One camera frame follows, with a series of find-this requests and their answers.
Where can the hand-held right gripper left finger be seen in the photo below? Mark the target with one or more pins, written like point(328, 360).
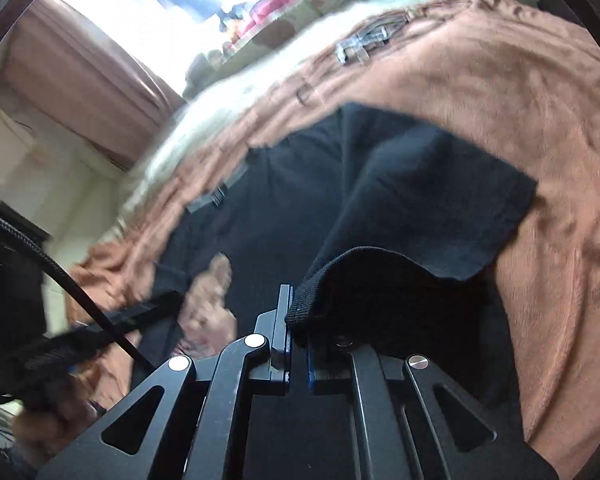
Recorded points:
point(286, 330)

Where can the cream printed pillow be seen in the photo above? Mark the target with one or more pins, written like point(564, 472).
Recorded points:
point(305, 15)

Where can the pink-brown curtain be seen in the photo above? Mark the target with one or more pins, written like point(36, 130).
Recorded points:
point(80, 85)

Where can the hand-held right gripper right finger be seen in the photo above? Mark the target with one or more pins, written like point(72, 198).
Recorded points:
point(311, 372)

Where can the brown blanket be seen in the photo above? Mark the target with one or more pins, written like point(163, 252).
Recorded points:
point(480, 85)

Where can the black printed t-shirt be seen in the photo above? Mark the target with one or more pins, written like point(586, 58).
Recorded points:
point(305, 200)

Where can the red cloth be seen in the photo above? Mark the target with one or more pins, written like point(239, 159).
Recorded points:
point(267, 12)

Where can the person's left hand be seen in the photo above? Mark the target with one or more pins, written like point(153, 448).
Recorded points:
point(45, 425)

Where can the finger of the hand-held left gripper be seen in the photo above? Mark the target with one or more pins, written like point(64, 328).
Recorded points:
point(135, 312)

